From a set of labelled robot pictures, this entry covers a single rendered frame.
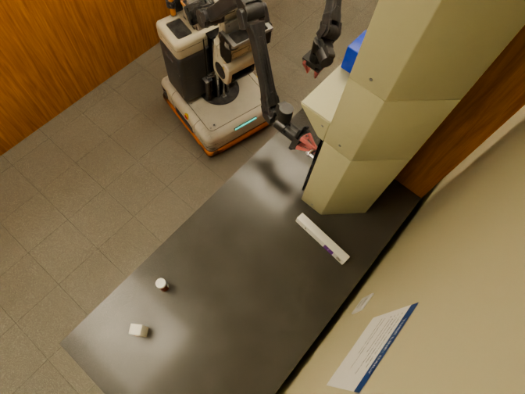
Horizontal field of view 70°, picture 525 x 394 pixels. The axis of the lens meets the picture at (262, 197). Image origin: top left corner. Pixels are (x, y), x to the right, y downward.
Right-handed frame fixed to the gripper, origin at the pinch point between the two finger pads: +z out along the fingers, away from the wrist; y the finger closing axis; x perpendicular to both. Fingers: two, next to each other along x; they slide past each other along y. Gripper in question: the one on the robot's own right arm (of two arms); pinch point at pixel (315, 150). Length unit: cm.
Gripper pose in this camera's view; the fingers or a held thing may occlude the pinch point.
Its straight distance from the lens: 150.7
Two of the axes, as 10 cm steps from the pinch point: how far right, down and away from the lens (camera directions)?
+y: 3.6, -6.8, -6.4
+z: 7.3, 6.3, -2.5
